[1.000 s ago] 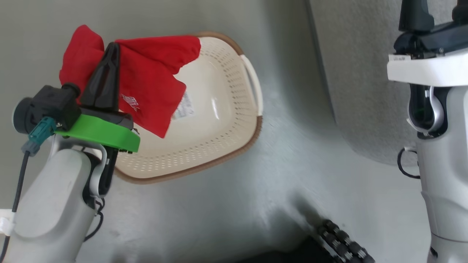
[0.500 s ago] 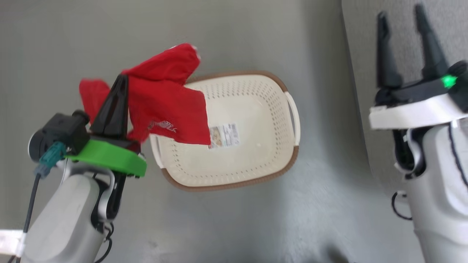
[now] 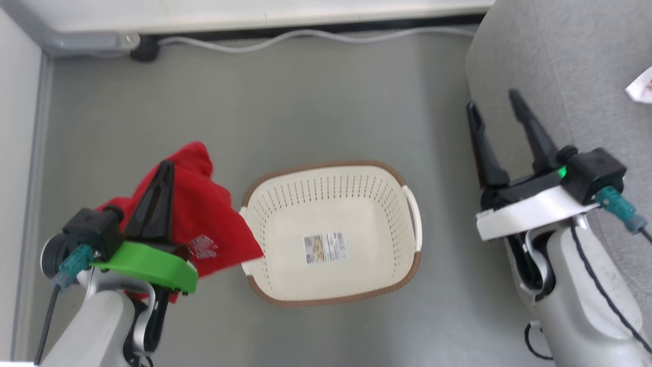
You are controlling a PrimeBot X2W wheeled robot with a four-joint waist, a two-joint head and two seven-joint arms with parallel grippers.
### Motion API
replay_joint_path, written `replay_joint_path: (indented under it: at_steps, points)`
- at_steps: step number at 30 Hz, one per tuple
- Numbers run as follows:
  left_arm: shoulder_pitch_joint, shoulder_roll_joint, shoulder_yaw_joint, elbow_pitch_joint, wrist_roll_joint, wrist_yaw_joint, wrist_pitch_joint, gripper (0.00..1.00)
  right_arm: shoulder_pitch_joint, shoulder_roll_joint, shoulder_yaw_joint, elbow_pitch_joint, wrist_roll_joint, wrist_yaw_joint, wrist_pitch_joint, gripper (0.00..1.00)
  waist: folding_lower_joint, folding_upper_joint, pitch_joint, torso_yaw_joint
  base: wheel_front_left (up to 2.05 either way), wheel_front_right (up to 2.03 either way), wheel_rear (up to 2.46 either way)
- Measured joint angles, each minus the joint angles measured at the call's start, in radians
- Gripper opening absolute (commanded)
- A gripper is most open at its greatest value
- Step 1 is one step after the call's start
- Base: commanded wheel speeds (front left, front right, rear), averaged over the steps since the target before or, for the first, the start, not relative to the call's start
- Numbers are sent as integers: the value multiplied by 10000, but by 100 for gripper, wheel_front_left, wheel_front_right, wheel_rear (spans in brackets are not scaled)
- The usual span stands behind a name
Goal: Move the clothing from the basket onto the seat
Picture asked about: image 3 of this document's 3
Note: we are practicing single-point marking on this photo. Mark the grey wall conduit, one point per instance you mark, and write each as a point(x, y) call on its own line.
point(66, 38)

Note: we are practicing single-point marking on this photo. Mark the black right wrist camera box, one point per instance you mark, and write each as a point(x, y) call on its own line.
point(596, 171)

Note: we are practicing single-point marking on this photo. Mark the cream perforated laundry basket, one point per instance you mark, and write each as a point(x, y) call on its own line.
point(285, 224)

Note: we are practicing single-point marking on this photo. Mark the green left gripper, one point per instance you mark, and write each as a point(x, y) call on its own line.
point(147, 265)

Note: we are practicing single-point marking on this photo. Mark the grey fabric sofa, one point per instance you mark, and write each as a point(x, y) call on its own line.
point(570, 56)

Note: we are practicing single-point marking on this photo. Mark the white garment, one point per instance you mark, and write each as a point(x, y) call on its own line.
point(643, 85)

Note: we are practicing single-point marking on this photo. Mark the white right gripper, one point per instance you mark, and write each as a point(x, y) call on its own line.
point(530, 209)

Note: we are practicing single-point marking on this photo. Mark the white and black baseboard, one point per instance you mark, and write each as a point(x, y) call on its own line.
point(285, 18)

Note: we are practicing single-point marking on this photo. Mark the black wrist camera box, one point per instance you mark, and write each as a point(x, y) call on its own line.
point(596, 171)
point(89, 229)

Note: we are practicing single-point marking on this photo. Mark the printed label sticker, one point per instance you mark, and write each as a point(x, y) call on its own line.
point(325, 247)

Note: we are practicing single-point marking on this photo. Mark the grey side wall skirting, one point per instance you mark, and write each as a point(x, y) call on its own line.
point(33, 204)

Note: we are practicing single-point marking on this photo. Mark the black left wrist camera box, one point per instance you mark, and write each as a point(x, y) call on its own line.
point(89, 229)

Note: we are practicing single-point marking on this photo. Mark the black round floor cap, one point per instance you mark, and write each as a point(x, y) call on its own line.
point(145, 49)

